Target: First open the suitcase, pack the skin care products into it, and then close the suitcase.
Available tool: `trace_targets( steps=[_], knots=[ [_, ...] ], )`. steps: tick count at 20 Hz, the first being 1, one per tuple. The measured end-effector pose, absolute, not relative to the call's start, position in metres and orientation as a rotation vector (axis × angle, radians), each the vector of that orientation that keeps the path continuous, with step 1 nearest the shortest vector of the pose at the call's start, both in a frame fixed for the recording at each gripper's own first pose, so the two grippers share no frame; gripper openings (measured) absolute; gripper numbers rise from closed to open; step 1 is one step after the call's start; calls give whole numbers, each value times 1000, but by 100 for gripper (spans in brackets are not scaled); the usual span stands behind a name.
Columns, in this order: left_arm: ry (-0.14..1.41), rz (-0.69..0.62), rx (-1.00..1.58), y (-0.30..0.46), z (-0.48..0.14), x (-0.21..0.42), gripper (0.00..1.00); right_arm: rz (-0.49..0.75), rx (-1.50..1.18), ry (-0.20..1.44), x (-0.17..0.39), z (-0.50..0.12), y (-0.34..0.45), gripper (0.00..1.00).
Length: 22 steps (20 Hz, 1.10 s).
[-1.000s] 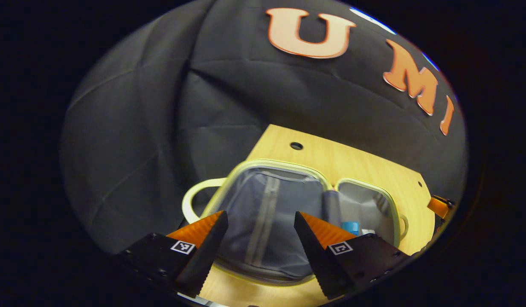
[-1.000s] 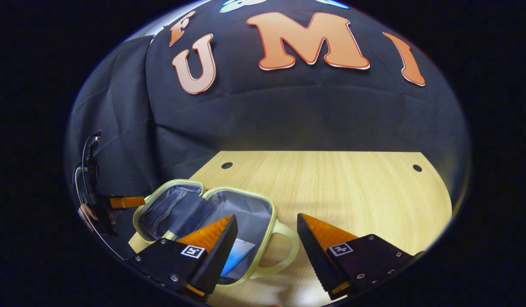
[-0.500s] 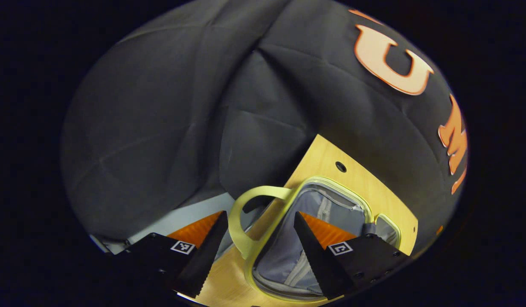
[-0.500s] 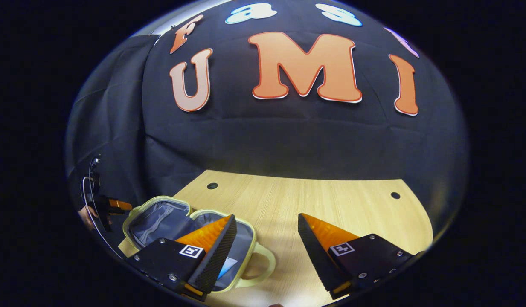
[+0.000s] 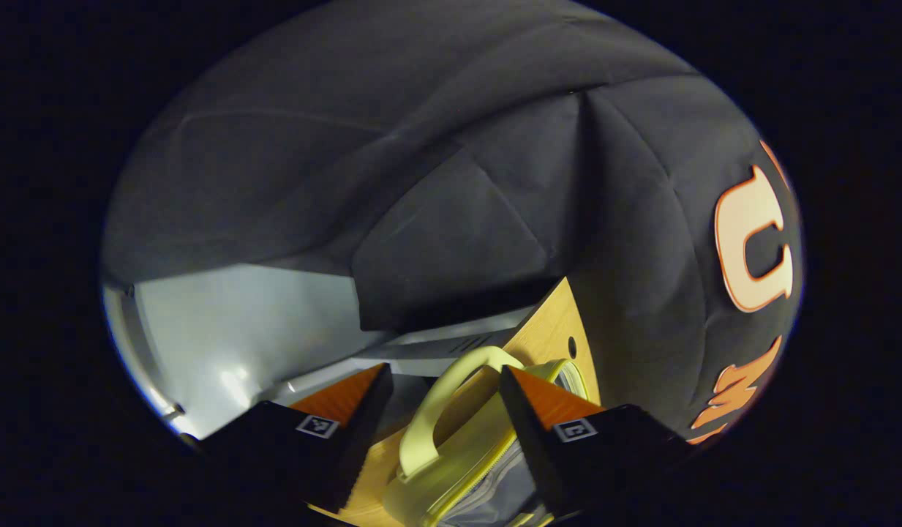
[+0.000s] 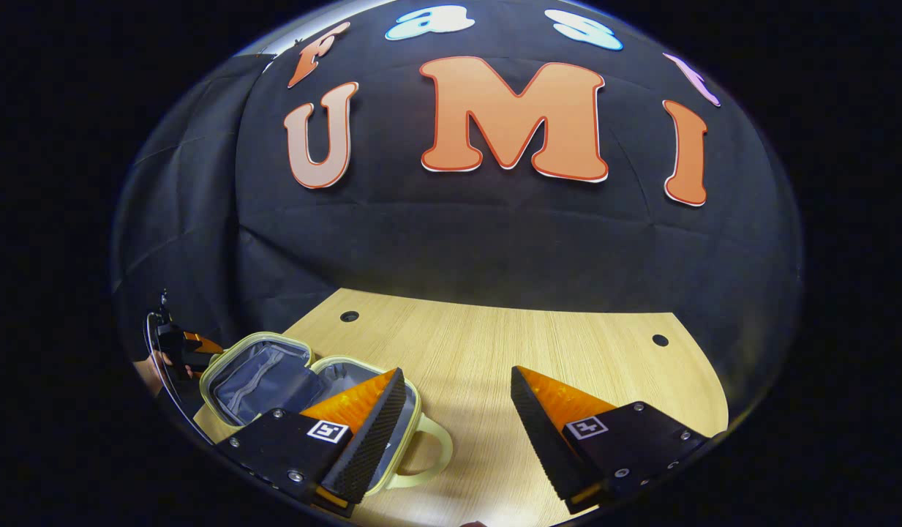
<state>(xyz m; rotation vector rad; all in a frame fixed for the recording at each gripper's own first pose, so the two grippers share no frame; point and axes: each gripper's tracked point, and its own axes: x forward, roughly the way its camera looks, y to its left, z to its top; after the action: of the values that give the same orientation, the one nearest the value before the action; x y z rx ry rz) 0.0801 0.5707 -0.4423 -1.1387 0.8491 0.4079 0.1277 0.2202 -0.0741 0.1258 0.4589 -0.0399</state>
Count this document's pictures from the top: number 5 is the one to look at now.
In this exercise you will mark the cream suitcase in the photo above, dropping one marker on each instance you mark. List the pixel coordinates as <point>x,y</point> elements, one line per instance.
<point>458,454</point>

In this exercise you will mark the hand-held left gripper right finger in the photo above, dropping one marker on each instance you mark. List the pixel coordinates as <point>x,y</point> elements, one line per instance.
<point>527,439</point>

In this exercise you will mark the black backdrop cloth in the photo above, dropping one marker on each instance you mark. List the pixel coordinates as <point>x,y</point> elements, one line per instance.
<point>421,183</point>

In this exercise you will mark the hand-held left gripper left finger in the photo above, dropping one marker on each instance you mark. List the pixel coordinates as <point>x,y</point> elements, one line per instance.
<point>366,432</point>

